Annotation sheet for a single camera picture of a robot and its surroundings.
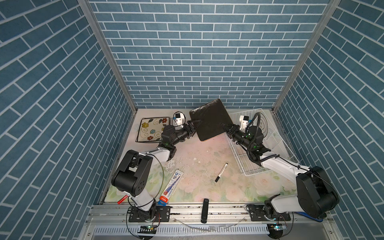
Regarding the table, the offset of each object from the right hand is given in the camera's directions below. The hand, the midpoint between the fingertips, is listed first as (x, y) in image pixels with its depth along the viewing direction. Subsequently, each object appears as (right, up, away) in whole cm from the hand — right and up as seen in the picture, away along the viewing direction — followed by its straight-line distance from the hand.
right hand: (220, 123), depth 79 cm
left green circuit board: (-37, -52, -6) cm, 64 cm away
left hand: (-10, -1, +1) cm, 10 cm away
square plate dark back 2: (-46, -5, +26) cm, 53 cm away
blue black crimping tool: (+47, -48, -6) cm, 67 cm away
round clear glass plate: (+32, -1, +20) cm, 38 cm away
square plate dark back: (-4, +5, +5) cm, 8 cm away
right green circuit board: (+26, -52, -7) cm, 58 cm away
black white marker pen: (0, -31, +8) cm, 32 cm away
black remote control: (-8, -44, -5) cm, 45 cm away
